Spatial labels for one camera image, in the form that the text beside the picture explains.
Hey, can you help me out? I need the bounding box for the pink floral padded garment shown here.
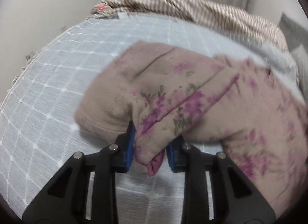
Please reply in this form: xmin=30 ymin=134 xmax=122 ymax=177
xmin=75 ymin=42 xmax=307 ymax=216

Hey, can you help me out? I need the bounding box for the light blue checked bedspread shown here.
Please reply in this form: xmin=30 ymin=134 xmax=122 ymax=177
xmin=1 ymin=14 xmax=304 ymax=218

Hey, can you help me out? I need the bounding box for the grey pillow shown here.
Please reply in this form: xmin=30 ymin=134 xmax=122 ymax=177
xmin=291 ymin=44 xmax=307 ymax=80

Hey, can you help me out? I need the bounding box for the grey quilted headboard cushion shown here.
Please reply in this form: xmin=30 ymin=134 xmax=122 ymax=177
xmin=279 ymin=13 xmax=307 ymax=51

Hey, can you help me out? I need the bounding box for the brown striped blanket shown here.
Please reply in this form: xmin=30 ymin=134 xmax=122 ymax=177
xmin=91 ymin=0 xmax=288 ymax=52

